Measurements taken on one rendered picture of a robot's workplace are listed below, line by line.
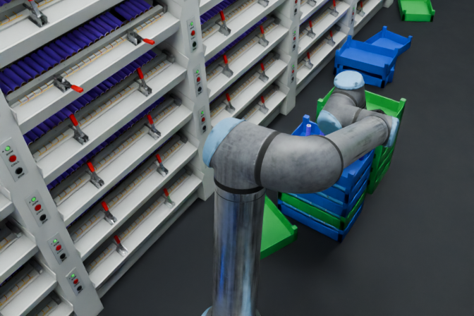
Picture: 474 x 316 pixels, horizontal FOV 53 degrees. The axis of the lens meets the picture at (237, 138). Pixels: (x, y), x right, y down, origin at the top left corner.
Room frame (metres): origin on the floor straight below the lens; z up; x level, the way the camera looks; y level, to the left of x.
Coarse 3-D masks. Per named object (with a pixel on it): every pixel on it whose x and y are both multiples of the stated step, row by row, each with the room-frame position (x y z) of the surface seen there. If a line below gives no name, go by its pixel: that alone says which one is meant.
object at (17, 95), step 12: (156, 12) 1.34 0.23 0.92; (132, 24) 1.27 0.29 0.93; (108, 36) 1.20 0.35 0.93; (120, 36) 1.22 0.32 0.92; (96, 48) 1.15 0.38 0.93; (72, 60) 1.09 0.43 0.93; (48, 72) 1.03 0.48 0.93; (60, 72) 1.05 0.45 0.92; (36, 84) 0.99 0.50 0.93; (12, 96) 0.94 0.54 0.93; (24, 96) 0.96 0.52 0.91
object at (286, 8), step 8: (288, 0) 1.92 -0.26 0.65; (280, 8) 1.95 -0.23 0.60; (288, 8) 1.92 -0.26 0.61; (288, 16) 1.92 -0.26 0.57; (296, 16) 1.97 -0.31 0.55; (296, 24) 1.97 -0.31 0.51; (288, 32) 1.92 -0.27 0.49; (296, 32) 1.97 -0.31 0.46; (288, 40) 1.92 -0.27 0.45; (296, 40) 1.98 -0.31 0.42; (280, 48) 1.94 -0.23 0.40; (288, 48) 1.92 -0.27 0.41; (296, 48) 1.98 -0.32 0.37; (296, 56) 1.98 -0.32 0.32; (288, 64) 1.92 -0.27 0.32; (296, 64) 1.99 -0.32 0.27; (288, 72) 1.92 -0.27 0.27; (296, 72) 1.99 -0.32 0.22; (280, 80) 1.94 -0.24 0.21; (288, 80) 1.93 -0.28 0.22; (288, 96) 1.93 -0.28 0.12; (280, 104) 1.94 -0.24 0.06; (288, 104) 1.93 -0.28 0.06; (280, 112) 1.94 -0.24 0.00; (288, 112) 1.94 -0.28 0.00
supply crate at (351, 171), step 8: (304, 120) 1.42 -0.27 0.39; (296, 128) 1.38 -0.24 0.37; (304, 128) 1.42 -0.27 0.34; (312, 128) 1.41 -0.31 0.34; (368, 152) 1.25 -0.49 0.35; (368, 160) 1.21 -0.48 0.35; (352, 168) 1.20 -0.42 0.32; (360, 168) 1.15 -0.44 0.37; (344, 176) 1.12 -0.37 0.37; (352, 176) 1.10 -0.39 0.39; (344, 184) 1.11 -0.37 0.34; (352, 184) 1.10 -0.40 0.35
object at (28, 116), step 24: (144, 0) 1.42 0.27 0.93; (168, 0) 1.38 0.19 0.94; (168, 24) 1.33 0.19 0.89; (120, 48) 1.19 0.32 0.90; (144, 48) 1.23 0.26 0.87; (72, 72) 1.07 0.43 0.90; (96, 72) 1.09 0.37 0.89; (48, 96) 0.98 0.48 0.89; (72, 96) 1.01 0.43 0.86; (24, 120) 0.90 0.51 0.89
